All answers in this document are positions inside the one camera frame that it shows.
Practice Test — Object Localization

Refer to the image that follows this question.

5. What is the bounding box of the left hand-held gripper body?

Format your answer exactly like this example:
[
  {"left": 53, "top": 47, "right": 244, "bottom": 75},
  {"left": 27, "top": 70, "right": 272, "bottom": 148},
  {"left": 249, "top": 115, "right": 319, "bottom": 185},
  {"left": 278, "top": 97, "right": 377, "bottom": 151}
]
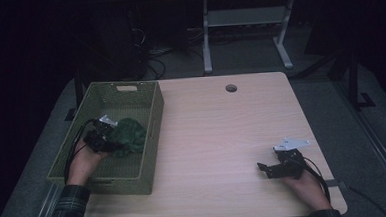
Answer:
[{"left": 81, "top": 113, "right": 121, "bottom": 154}]

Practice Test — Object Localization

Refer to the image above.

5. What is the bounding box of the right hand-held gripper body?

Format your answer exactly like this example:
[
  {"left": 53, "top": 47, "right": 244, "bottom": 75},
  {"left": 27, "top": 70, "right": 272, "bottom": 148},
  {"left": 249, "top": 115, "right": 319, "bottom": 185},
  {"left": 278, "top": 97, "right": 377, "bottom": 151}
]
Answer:
[{"left": 272, "top": 135, "right": 313, "bottom": 181}]

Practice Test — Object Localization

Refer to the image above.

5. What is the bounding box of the green cloth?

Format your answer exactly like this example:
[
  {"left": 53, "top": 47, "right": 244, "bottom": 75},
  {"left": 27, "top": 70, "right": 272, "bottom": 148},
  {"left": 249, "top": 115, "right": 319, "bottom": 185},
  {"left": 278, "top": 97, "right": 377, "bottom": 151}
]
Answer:
[{"left": 106, "top": 116, "right": 148, "bottom": 159}]

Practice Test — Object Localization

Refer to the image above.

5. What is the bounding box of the green woven basket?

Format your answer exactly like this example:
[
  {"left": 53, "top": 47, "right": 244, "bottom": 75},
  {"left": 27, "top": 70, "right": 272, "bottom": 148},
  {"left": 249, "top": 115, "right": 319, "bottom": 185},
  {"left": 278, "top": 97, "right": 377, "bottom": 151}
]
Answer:
[{"left": 43, "top": 78, "right": 169, "bottom": 200}]

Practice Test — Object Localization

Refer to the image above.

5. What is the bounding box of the person's left hand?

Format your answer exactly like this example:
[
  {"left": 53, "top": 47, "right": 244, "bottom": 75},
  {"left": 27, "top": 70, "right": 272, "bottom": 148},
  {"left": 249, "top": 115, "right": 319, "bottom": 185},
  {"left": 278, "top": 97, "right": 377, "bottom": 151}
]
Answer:
[{"left": 63, "top": 137, "right": 111, "bottom": 188}]

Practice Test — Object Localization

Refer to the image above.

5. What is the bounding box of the person's right hand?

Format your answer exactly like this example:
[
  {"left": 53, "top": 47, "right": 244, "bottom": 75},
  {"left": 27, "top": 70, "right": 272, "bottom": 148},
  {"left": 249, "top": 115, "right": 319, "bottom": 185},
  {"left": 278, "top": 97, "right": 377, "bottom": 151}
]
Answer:
[{"left": 279, "top": 166, "right": 333, "bottom": 214}]

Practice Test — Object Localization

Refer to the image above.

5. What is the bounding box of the grey tape strip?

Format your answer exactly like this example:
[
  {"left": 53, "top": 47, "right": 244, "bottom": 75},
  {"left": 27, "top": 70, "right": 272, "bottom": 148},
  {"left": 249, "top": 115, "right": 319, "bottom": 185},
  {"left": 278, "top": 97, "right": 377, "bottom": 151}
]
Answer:
[{"left": 325, "top": 178, "right": 347, "bottom": 189}]

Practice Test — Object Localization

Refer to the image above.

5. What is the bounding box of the black metal stand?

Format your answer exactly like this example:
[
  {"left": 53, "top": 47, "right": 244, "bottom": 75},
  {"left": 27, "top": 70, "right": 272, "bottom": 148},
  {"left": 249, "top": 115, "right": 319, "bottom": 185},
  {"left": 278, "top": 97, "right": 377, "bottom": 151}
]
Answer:
[
  {"left": 324, "top": 45, "right": 377, "bottom": 113},
  {"left": 61, "top": 70, "right": 86, "bottom": 122}
]

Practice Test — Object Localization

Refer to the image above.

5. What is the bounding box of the white metal desk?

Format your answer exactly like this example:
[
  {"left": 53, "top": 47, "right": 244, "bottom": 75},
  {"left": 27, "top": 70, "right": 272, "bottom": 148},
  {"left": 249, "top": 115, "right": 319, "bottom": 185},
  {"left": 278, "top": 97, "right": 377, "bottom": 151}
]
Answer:
[{"left": 187, "top": 0, "right": 347, "bottom": 75}]

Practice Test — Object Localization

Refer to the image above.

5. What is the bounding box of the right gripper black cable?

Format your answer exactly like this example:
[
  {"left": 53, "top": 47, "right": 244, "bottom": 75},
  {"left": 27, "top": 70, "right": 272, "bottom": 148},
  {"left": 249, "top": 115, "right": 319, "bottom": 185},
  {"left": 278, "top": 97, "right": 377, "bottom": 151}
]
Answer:
[{"left": 297, "top": 154, "right": 332, "bottom": 204}]

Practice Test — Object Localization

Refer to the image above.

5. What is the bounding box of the thin black cable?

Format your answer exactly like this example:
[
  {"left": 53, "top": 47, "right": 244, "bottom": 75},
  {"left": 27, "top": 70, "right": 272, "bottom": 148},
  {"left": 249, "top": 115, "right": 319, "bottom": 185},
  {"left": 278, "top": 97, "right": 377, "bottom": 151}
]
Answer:
[{"left": 343, "top": 180, "right": 385, "bottom": 217}]

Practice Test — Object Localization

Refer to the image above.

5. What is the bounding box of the metal floor rail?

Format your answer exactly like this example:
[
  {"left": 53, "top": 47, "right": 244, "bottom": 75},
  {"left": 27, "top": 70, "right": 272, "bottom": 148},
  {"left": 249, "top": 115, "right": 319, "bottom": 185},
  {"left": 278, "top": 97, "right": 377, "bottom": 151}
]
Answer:
[
  {"left": 334, "top": 77, "right": 386, "bottom": 204},
  {"left": 26, "top": 183, "right": 65, "bottom": 217}
]

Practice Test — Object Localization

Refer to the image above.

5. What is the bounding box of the bundle of black floor cables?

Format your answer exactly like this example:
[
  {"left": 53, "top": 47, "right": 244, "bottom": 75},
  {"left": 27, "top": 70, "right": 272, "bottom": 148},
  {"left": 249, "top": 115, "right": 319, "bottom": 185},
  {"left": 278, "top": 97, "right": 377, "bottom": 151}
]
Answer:
[{"left": 130, "top": 24, "right": 207, "bottom": 82}]

